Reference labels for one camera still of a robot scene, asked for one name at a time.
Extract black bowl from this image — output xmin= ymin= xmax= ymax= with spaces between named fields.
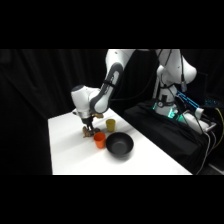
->
xmin=105 ymin=131 xmax=135 ymax=158

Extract blue-lit control device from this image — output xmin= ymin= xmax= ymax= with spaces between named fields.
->
xmin=175 ymin=90 xmax=204 ymax=118

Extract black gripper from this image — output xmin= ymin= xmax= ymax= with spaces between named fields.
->
xmin=80 ymin=115 xmax=97 ymax=135

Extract white cable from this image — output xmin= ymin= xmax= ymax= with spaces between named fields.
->
xmin=195 ymin=131 xmax=215 ymax=176

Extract black curtain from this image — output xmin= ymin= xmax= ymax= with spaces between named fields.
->
xmin=0 ymin=49 xmax=224 ymax=176

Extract white power strip box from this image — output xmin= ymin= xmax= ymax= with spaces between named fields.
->
xmin=181 ymin=111 xmax=218 ymax=135

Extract orange plastic cup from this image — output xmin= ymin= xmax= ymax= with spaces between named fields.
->
xmin=93 ymin=131 xmax=107 ymax=150

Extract black cloth-covered robot stand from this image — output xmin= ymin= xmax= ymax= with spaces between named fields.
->
xmin=123 ymin=99 xmax=214 ymax=176

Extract tiger plush toy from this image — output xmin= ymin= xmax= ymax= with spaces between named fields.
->
xmin=82 ymin=125 xmax=102 ymax=138

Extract yellow cable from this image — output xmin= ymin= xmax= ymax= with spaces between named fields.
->
xmin=214 ymin=107 xmax=224 ymax=149

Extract yellow plastic cup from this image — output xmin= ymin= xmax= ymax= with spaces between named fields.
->
xmin=105 ymin=118 xmax=117 ymax=133

